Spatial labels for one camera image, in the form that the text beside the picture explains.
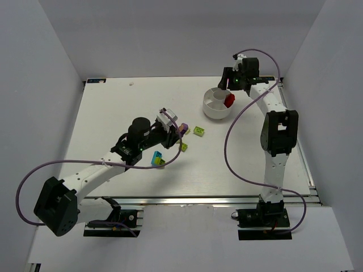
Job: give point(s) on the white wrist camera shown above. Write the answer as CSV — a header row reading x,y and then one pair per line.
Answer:
x,y
167,118
238,58

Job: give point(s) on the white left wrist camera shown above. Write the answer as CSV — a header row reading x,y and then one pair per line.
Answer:
x,y
167,118

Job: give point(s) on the red lego brick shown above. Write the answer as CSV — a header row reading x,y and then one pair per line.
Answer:
x,y
229,100

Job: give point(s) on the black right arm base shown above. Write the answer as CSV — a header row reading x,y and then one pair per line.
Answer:
x,y
253,227

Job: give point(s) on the lime lego small square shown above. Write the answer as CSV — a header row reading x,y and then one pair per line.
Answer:
x,y
183,147

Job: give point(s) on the blue table label right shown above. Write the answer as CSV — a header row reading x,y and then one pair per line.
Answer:
x,y
269,78

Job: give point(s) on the purple butterfly lego brick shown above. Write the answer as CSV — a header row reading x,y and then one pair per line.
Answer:
x,y
184,129

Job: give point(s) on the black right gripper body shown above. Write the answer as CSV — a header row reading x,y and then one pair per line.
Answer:
x,y
226,78

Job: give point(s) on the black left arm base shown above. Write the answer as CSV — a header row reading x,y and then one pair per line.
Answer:
x,y
105,217

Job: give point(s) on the light green lego brick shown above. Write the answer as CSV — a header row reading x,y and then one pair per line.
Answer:
x,y
198,131

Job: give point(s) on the blue table label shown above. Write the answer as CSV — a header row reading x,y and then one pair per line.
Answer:
x,y
96,80
269,78

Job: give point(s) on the blue table label left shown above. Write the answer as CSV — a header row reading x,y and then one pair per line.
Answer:
x,y
96,80

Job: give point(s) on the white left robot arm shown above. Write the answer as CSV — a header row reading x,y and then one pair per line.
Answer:
x,y
63,203

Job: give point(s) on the white round divided container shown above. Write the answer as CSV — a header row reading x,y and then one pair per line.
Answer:
x,y
214,103

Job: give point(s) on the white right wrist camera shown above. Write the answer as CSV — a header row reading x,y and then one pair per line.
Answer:
x,y
238,58

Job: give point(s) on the teal long lego brick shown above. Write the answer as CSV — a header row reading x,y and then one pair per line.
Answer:
x,y
156,154

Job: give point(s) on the lime curved lego brick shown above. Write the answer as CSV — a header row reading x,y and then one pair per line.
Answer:
x,y
160,163

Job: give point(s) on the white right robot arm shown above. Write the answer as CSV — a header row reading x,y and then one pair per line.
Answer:
x,y
279,132

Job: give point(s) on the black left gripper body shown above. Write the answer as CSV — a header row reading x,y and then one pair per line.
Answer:
x,y
172,136

